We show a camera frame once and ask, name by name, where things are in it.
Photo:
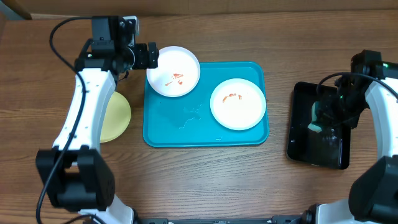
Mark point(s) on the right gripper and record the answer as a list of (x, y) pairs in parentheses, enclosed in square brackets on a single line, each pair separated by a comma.
[(329, 119)]

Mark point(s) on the black water tray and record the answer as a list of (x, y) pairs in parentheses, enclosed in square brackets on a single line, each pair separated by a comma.
[(328, 148)]

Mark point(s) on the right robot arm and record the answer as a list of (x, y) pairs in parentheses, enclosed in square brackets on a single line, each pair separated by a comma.
[(373, 196)]

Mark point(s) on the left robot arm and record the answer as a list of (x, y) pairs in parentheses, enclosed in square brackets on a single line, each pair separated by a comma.
[(73, 172)]

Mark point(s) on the white plate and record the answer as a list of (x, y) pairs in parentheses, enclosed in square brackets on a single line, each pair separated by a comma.
[(177, 74), (238, 104)]

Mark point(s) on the teal plastic tray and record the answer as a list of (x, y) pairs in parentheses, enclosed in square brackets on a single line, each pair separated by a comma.
[(187, 121)]

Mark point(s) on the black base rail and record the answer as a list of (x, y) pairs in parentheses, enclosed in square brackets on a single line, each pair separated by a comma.
[(277, 219)]

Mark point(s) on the green scouring sponge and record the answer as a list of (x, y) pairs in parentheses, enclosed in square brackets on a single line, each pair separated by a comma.
[(314, 125)]

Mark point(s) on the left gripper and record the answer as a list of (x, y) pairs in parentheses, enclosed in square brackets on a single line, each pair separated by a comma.
[(141, 51)]

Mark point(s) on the yellow-green plate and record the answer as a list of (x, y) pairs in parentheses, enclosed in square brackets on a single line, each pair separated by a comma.
[(117, 118)]

